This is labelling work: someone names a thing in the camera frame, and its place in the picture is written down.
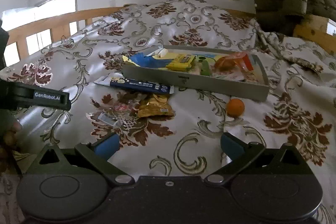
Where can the orange candy bag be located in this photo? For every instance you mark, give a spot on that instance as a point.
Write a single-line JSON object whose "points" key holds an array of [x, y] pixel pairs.
{"points": [[228, 62]]}

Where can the grey tray box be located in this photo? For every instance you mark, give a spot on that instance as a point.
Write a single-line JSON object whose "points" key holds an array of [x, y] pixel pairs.
{"points": [[254, 87]]}

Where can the green white snack packet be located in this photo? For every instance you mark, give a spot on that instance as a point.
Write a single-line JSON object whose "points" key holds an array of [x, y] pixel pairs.
{"points": [[234, 74]]}

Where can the gold foil snack wrapper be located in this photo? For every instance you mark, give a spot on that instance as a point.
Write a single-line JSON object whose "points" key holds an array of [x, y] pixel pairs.
{"points": [[155, 105]]}

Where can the small orange tangerine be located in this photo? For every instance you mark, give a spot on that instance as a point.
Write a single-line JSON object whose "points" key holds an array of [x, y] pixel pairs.
{"points": [[235, 108]]}

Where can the wooden bed rail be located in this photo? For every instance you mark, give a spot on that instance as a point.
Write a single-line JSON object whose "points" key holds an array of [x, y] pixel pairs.
{"points": [[312, 28]]}

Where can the person's left hand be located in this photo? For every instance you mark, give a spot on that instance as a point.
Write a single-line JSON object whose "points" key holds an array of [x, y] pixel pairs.
{"points": [[9, 127]]}

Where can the yellow snack bar packet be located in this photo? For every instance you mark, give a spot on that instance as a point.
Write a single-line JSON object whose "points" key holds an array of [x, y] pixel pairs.
{"points": [[181, 63]]}

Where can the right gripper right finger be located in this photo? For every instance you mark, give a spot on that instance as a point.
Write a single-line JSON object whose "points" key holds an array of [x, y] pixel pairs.
{"points": [[242, 155]]}

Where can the window with frame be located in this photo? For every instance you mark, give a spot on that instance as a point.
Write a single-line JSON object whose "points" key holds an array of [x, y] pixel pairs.
{"points": [[14, 18]]}

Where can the green sausage stick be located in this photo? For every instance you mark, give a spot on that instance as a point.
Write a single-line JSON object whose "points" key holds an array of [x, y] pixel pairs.
{"points": [[205, 68]]}

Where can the navy blue snack bar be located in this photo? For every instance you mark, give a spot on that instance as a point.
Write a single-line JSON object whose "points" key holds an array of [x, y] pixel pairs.
{"points": [[126, 83]]}

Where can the clear dark snack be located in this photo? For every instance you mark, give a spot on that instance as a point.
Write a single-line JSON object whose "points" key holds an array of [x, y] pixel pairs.
{"points": [[117, 116]]}

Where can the floral patterned bedspread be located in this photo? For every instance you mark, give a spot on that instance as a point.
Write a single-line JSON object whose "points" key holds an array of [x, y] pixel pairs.
{"points": [[299, 109]]}

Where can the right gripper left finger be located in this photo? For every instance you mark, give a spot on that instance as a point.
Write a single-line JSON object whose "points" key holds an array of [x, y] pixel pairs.
{"points": [[96, 155]]}

